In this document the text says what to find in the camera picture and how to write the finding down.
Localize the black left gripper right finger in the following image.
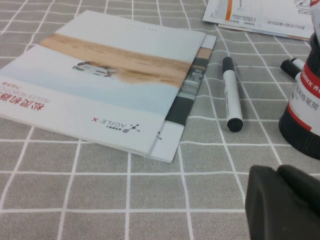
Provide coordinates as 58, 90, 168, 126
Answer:
276, 163, 320, 220

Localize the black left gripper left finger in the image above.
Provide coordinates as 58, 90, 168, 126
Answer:
244, 164, 320, 240

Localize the white marker with black cap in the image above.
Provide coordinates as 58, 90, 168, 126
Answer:
279, 59, 300, 79
289, 57, 306, 72
221, 56, 244, 132

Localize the black mesh pen holder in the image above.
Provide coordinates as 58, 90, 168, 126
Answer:
278, 32, 320, 161

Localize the white barrel marker in holder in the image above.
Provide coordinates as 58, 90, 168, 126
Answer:
309, 6, 320, 38

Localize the brochure with black band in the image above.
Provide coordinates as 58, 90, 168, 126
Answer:
146, 33, 217, 164

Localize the thin white booklet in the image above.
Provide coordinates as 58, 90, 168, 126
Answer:
218, 22, 312, 42

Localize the grey checked tablecloth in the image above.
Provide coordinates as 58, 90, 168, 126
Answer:
0, 0, 320, 240

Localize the white ROS book orange trim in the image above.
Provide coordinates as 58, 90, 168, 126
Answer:
224, 0, 315, 35

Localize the white booklet with small logo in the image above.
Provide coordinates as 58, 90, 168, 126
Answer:
201, 0, 263, 28

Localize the white brochure with sand band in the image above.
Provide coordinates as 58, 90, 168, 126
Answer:
0, 9, 207, 157

